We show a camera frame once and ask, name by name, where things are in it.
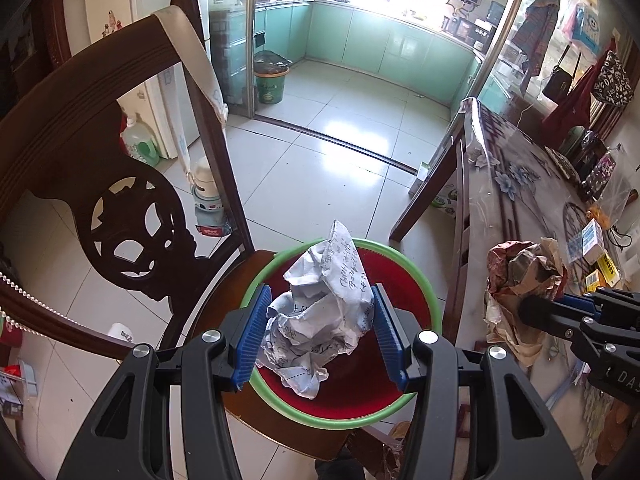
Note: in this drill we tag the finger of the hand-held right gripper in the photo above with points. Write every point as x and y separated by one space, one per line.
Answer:
575 302
545 317

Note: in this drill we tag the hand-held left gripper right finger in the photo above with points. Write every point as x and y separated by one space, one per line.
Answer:
387 330

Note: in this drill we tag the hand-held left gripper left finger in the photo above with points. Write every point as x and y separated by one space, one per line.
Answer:
252 330

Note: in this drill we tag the green basin with red inside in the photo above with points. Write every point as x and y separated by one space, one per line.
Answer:
395 280

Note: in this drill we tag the brown paper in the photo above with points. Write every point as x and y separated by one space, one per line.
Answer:
520 270

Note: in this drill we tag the white paper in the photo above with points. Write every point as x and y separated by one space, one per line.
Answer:
320 320

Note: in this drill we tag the green trash bin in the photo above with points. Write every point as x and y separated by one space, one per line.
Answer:
270 77

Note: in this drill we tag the yellow small box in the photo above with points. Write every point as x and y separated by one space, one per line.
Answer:
607 267

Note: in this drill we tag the blue white small box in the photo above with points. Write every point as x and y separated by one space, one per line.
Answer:
587 240

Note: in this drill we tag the clear bag of orange snacks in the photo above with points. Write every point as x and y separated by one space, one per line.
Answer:
602 215

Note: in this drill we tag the floral plastic tablecloth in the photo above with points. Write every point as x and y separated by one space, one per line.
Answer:
520 185

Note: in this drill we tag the green white carton box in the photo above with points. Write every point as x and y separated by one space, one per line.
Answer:
445 202

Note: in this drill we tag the white insulated jug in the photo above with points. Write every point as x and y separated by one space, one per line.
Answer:
207 185

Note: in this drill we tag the green detergent bottle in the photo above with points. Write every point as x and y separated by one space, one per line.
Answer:
140 145

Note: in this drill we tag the black handbag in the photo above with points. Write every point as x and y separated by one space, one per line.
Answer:
557 82

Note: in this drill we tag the black white patterned bag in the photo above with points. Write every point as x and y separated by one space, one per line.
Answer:
612 80

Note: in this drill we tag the plaid hanging cloth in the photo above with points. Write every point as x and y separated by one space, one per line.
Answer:
537 25

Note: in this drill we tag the dark carved wooden chair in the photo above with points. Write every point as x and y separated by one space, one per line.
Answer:
75 110

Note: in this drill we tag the teal kitchen cabinets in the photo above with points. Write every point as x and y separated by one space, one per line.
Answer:
370 40

